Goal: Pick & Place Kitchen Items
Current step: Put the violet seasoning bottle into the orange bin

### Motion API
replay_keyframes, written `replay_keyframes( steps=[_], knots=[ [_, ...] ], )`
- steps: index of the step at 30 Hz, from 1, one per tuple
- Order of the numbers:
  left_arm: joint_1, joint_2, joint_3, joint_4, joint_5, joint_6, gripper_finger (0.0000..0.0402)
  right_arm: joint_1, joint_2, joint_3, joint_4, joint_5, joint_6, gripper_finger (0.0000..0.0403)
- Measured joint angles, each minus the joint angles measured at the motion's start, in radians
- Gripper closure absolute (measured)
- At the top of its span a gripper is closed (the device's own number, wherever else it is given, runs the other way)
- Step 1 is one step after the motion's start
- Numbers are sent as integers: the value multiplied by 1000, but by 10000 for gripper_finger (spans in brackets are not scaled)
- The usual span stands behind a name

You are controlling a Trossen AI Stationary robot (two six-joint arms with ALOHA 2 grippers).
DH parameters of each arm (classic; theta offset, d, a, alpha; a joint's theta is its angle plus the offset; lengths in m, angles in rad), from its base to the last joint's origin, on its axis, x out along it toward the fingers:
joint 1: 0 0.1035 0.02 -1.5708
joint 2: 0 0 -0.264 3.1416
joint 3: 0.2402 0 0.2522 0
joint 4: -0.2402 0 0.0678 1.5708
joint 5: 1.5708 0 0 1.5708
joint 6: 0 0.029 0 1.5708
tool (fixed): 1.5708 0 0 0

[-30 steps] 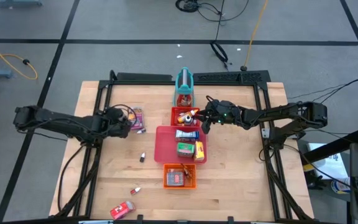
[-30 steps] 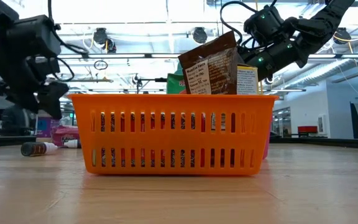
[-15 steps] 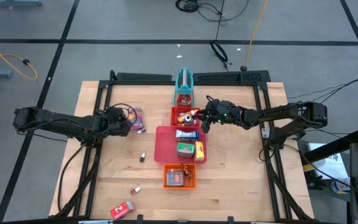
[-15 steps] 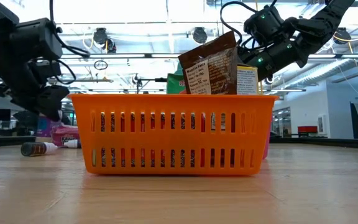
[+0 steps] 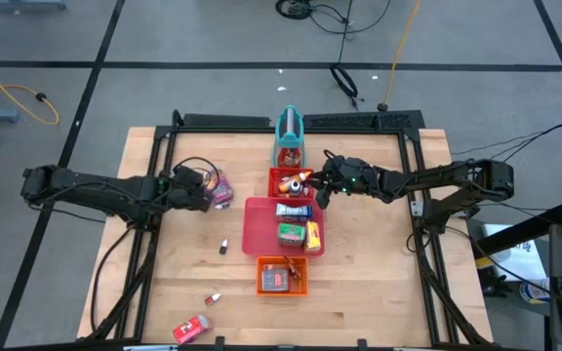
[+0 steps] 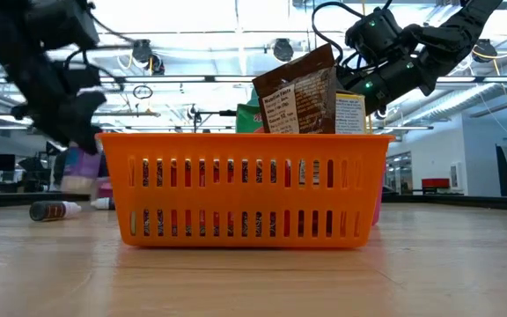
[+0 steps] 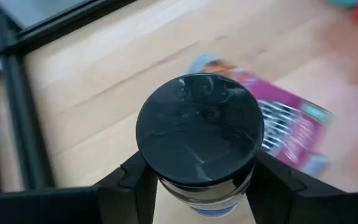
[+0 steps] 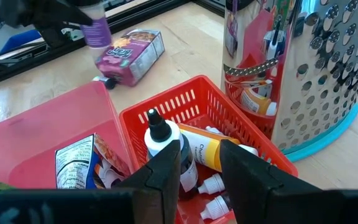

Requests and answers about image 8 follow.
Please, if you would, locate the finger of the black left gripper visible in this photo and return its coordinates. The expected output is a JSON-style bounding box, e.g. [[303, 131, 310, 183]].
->
[[53, 1, 94, 28]]

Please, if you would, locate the pink plastic tray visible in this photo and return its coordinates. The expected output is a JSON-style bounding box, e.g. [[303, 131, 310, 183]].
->
[[0, 81, 136, 191]]

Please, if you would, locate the purple Raisin Bran cereal box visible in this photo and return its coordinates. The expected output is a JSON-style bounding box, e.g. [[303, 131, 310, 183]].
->
[[94, 28, 166, 87]]

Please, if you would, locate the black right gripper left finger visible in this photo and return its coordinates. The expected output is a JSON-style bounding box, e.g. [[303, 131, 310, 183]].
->
[[0, 139, 181, 224]]

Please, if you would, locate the yellow food colouring bottle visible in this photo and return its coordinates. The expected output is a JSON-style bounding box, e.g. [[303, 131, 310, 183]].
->
[[178, 123, 260, 172]]

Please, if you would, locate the spice jar purple label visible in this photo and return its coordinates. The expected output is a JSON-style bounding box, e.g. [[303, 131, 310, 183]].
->
[[78, 0, 113, 62]]

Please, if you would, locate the small dye bottle dark cap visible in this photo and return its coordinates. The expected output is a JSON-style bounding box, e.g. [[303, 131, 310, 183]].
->
[[91, 75, 118, 91]]

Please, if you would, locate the small dye bottle white cap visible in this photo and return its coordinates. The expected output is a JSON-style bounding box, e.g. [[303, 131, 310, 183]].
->
[[204, 125, 224, 136], [197, 173, 226, 195], [200, 195, 231, 220]]

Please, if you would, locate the blue plastic panel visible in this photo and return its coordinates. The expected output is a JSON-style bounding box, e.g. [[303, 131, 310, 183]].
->
[[0, 29, 43, 55]]

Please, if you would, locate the red plastic basket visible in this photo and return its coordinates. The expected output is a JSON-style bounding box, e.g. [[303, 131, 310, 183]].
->
[[119, 74, 299, 224]]

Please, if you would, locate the steel box grater teal handle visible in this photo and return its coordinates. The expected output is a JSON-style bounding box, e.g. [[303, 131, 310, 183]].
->
[[221, 0, 358, 163]]

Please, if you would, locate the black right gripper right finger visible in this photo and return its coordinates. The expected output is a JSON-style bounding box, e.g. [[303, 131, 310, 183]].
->
[[219, 139, 358, 224]]

